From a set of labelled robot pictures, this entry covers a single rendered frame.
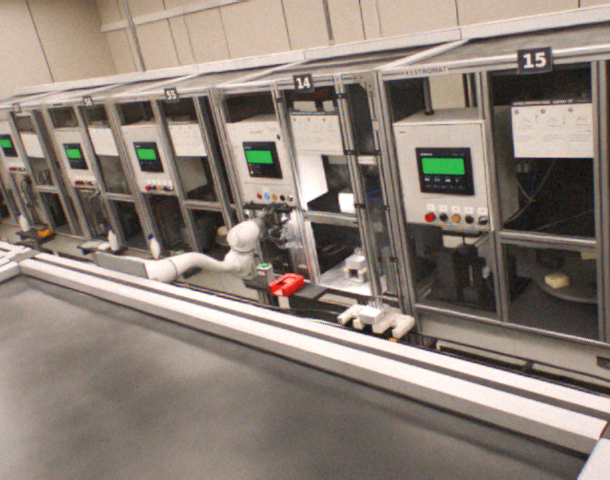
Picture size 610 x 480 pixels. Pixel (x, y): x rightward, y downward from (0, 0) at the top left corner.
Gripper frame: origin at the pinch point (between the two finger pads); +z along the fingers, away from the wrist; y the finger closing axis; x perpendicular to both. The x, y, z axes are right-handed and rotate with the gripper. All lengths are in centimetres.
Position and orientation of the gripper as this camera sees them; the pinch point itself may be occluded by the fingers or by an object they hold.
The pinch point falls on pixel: (283, 212)
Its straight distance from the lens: 322.4
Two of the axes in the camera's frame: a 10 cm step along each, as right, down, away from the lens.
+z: 5.6, -3.5, 7.5
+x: -7.9, 0.4, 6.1
